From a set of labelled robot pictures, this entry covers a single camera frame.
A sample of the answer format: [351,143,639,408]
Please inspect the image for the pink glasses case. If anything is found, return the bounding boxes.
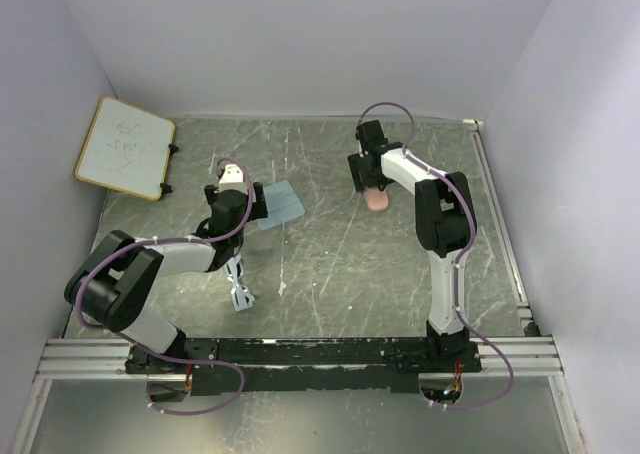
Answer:
[363,188,389,212]

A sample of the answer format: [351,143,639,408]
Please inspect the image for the light blue cleaning cloth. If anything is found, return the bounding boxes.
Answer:
[257,181,305,231]

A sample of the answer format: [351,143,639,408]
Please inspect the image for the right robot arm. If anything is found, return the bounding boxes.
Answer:
[347,121,476,372]

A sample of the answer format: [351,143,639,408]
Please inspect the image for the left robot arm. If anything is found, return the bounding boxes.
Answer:
[64,182,268,373]

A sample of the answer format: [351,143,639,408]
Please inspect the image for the white sunglasses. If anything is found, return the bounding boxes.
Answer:
[224,254,255,312]

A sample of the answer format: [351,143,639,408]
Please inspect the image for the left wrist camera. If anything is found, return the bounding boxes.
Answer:
[218,163,247,193]

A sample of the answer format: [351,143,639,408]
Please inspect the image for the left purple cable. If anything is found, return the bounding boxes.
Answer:
[71,157,254,416]

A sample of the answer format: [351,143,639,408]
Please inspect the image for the purple cable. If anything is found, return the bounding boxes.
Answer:
[71,157,254,416]
[357,101,516,411]

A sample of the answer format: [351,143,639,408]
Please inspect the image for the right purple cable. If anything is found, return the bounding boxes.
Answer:
[357,101,516,411]

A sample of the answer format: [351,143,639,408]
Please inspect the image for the small whiteboard with orange frame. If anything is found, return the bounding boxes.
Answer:
[75,96,179,201]

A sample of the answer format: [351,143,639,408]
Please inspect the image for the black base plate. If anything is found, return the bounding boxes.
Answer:
[124,336,484,398]

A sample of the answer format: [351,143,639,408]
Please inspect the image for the aluminium rail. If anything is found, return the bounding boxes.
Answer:
[35,337,564,381]

